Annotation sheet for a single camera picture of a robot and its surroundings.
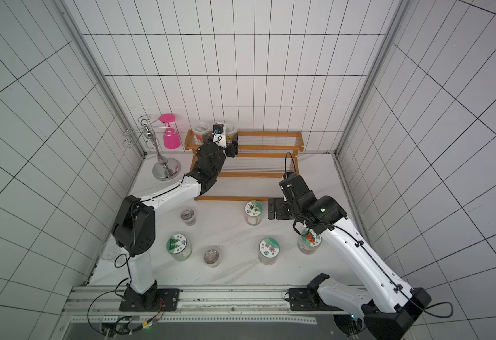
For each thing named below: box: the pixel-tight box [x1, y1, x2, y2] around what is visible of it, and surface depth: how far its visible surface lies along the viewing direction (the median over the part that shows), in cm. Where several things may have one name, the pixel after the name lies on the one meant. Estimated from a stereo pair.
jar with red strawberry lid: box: [297, 228, 322, 255], surface depth 81 cm
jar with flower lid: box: [244, 200, 264, 226], surface depth 89 cm
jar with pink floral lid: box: [258, 237, 280, 266], surface depth 79 cm
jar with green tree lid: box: [165, 233, 193, 262], surface depth 79 cm
